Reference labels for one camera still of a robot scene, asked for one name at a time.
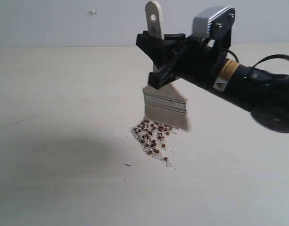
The white wide paint brush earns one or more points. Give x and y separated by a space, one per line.
166 105

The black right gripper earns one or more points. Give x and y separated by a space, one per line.
177 56

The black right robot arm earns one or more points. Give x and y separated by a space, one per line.
263 94

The small white wall blob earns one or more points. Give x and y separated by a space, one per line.
93 12

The scattered rice and brown pellets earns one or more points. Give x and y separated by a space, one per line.
152 137

